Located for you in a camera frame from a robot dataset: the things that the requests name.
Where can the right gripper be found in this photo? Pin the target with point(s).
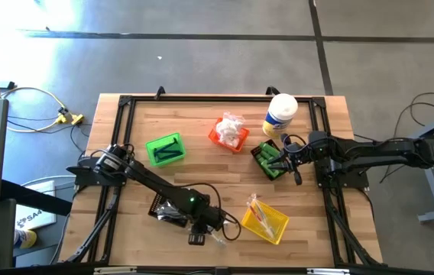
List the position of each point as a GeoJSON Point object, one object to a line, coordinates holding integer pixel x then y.
{"type": "Point", "coordinates": [297, 154]}

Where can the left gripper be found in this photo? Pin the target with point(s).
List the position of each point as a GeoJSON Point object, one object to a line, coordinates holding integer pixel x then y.
{"type": "Point", "coordinates": [209, 217]}

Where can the bagged black round pad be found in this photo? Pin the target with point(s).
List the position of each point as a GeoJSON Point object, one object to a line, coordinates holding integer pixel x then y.
{"type": "Point", "coordinates": [179, 217]}
{"type": "Point", "coordinates": [169, 212]}

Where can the black plastic basket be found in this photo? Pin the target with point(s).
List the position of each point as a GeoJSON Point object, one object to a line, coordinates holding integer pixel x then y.
{"type": "Point", "coordinates": [255, 151]}
{"type": "Point", "coordinates": [156, 208]}

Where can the bagged white cotton balls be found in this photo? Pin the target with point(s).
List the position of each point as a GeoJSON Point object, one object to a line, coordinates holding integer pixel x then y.
{"type": "Point", "coordinates": [234, 120]}
{"type": "Point", "coordinates": [224, 131]}
{"type": "Point", "coordinates": [234, 142]}

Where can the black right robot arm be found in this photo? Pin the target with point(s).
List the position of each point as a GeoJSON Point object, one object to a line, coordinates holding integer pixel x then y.
{"type": "Point", "coordinates": [373, 153]}

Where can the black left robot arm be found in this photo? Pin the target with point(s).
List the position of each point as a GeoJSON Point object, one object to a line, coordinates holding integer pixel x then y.
{"type": "Point", "coordinates": [156, 183]}

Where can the Lysol wipes canister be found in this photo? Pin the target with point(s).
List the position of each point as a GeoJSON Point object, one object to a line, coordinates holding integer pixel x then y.
{"type": "Point", "coordinates": [280, 114]}

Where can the yellow plastic basket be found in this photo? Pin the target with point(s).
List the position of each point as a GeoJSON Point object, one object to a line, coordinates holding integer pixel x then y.
{"type": "Point", "coordinates": [251, 225]}

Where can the orange plastic basket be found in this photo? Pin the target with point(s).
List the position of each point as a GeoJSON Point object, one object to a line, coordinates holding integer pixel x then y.
{"type": "Point", "coordinates": [213, 135]}

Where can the black plastic comb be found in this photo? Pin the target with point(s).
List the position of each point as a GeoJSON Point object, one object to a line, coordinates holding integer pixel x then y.
{"type": "Point", "coordinates": [169, 154]}
{"type": "Point", "coordinates": [167, 145]}

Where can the green plastic basket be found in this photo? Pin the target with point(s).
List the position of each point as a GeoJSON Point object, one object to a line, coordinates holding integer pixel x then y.
{"type": "Point", "coordinates": [152, 153]}

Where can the black stand beam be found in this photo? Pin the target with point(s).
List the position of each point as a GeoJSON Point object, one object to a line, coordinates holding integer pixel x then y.
{"type": "Point", "coordinates": [37, 198]}

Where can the white printed box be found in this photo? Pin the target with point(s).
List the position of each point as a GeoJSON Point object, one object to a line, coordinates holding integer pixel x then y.
{"type": "Point", "coordinates": [33, 217]}

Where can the yellow plug connector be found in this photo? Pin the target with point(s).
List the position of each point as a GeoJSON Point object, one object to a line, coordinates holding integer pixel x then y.
{"type": "Point", "coordinates": [61, 119]}

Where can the silver bracket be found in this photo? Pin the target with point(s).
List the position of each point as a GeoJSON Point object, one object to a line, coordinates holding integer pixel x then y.
{"type": "Point", "coordinates": [115, 270]}
{"type": "Point", "coordinates": [328, 271]}

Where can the black aluminium table frame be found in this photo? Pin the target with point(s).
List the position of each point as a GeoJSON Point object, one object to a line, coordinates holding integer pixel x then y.
{"type": "Point", "coordinates": [221, 98]}

